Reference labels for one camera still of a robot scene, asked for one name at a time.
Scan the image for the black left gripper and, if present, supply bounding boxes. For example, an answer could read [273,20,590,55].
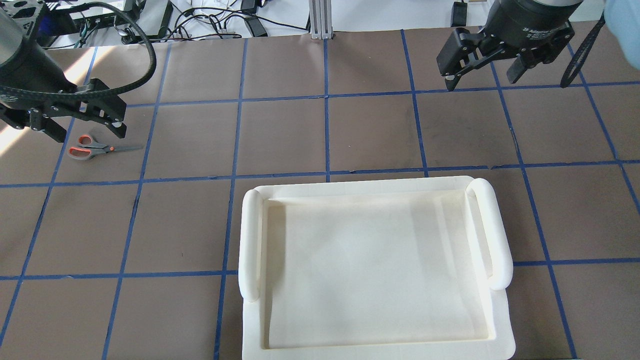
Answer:
[0,10,127,144]

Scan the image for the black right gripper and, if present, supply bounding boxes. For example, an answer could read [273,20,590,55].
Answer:
[436,0,582,92]

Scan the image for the grey orange scissors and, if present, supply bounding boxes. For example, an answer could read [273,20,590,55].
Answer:
[66,134,142,161]

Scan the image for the cream plastic drawer cabinet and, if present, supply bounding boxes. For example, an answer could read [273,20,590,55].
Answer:
[238,176,516,360]

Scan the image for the black corrugated cable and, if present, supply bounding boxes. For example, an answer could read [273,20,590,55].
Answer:
[42,1,158,103]

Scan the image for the aluminium frame post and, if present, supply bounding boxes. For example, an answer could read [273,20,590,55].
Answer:
[308,0,334,40]

